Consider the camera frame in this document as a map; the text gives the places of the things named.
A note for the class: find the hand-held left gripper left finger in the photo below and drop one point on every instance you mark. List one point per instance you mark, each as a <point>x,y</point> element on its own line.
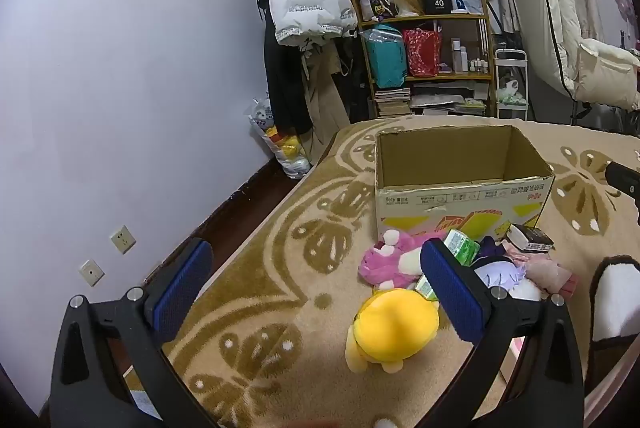
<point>184,290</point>

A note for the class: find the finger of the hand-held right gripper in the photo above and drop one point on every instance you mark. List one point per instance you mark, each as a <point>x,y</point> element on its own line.
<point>625,180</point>

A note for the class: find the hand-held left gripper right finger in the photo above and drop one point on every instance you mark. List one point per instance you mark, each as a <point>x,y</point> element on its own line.
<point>450,293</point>

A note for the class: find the purple-haired plush doll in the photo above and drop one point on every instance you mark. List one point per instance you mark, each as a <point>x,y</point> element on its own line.
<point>500,273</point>

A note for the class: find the yellow plush toy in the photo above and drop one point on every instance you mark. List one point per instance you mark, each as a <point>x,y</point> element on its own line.
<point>395,323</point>

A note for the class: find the printed cardboard box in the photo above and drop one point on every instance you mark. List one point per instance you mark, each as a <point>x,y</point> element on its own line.
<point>450,203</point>

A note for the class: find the pale pink plush toy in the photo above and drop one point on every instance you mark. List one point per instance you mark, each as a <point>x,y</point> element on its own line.
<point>545,275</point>

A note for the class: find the green packet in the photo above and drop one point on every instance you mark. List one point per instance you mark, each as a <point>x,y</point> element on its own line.
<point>460,245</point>
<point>425,288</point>

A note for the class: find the small black box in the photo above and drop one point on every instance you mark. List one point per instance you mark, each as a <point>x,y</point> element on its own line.
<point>532,238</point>

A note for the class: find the beige patterned blanket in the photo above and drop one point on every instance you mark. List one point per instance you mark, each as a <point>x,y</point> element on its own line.
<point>280,258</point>

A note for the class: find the white trolley cart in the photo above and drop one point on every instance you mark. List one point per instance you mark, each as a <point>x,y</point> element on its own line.
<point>510,110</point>

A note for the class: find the white plastic bag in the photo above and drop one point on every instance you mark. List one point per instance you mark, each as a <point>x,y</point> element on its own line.
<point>510,91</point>

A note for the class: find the plastic bag of toys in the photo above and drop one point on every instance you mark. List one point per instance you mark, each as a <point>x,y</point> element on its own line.
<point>290,157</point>

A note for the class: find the pile of papers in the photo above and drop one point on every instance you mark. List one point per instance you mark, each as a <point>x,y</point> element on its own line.
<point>445,100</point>

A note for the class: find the stack of books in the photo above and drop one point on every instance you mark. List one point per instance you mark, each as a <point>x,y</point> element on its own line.
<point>392,102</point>

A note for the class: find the row of white cosmetic bottles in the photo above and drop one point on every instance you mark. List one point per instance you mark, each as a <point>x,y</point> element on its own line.
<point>457,52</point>

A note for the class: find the black hanging garment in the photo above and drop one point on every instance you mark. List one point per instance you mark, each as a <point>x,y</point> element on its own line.
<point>355,82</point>
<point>282,82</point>

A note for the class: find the beige trousers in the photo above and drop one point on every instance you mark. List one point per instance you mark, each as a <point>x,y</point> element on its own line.
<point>325,97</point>

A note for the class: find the teal bag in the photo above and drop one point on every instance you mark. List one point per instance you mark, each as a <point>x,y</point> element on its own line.
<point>385,62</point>

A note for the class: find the red bag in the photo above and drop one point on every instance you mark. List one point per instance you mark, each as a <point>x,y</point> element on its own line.
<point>422,52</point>

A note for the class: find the wooden shelf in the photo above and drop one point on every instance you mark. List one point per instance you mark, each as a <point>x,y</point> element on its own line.
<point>425,21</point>

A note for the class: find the white wall socket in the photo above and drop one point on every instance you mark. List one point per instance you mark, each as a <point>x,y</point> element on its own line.
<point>92,273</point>
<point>123,239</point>

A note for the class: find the pink wall decoration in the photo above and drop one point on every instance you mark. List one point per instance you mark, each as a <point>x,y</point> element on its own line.
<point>625,7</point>

